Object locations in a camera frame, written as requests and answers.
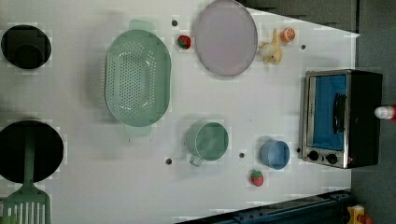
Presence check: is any red ketchup bottle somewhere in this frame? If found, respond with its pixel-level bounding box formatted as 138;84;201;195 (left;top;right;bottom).
375;105;396;120

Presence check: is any black toaster oven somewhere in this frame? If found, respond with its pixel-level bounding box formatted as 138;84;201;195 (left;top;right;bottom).
300;69;383;169

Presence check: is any green mug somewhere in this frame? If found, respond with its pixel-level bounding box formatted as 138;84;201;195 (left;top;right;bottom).
186;120;229;167

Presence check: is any dark red strawberry toy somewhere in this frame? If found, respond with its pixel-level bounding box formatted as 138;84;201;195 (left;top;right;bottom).
177;35;191;49

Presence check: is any green perforated colander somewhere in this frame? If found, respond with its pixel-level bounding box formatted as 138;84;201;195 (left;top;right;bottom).
105;19;172;136

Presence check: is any lilac round plate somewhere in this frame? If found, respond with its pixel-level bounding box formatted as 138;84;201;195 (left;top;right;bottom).
194;0;258;76

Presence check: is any blue cup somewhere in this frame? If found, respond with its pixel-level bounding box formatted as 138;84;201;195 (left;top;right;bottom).
260;140;290;170

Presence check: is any peeled banana toy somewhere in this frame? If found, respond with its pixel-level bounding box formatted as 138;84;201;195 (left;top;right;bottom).
258;29;283;64

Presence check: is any orange slice toy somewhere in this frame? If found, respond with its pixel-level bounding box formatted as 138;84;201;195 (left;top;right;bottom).
280;27;296;43

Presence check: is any lower black round hole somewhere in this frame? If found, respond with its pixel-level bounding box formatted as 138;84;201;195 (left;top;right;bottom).
0;120;64;183

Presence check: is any black round hole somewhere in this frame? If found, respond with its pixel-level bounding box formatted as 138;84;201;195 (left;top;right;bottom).
0;120;64;183
1;24;51;70

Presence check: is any upper black round hole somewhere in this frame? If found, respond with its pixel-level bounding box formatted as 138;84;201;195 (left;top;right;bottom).
1;24;51;70

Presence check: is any yellow and red object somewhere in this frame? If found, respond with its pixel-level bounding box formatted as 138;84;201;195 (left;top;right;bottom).
347;205;374;224

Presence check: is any green slotted spatula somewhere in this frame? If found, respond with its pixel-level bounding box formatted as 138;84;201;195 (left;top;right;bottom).
1;128;51;224

